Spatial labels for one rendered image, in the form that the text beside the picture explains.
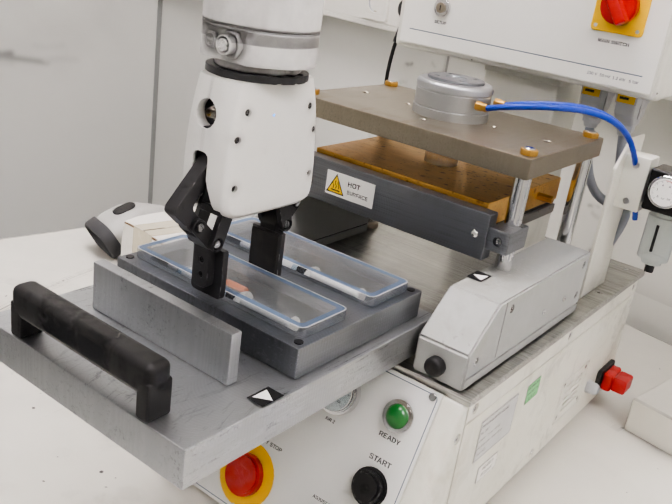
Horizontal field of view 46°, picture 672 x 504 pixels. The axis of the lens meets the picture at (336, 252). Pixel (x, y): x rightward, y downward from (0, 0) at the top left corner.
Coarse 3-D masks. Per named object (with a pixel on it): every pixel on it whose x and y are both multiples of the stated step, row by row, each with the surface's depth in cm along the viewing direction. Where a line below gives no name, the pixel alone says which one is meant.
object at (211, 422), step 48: (96, 288) 62; (144, 288) 58; (0, 336) 58; (48, 336) 58; (144, 336) 59; (192, 336) 56; (240, 336) 54; (384, 336) 65; (48, 384) 56; (96, 384) 53; (192, 384) 54; (240, 384) 55; (288, 384) 56; (336, 384) 60; (144, 432) 50; (192, 432) 49; (240, 432) 51; (192, 480) 49
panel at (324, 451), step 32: (384, 384) 69; (416, 384) 68; (320, 416) 72; (352, 416) 70; (384, 416) 68; (416, 416) 67; (256, 448) 74; (288, 448) 73; (320, 448) 71; (352, 448) 70; (384, 448) 68; (416, 448) 67; (224, 480) 75; (288, 480) 72; (320, 480) 71; (352, 480) 69; (384, 480) 67
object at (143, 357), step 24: (24, 288) 56; (24, 312) 55; (48, 312) 54; (72, 312) 53; (24, 336) 57; (72, 336) 52; (96, 336) 51; (120, 336) 51; (96, 360) 51; (120, 360) 50; (144, 360) 49; (144, 384) 49; (168, 384) 50; (144, 408) 49; (168, 408) 50
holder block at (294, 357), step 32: (128, 256) 66; (160, 288) 64; (192, 288) 62; (320, 288) 66; (224, 320) 60; (256, 320) 59; (352, 320) 61; (384, 320) 64; (256, 352) 58; (288, 352) 56; (320, 352) 58
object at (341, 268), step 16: (240, 224) 75; (288, 240) 72; (304, 240) 73; (288, 256) 69; (304, 256) 69; (320, 256) 70; (336, 256) 70; (320, 272) 67; (336, 272) 67; (352, 272) 68; (368, 272) 68; (384, 272) 68; (352, 288) 64; (368, 288) 65; (384, 288) 65
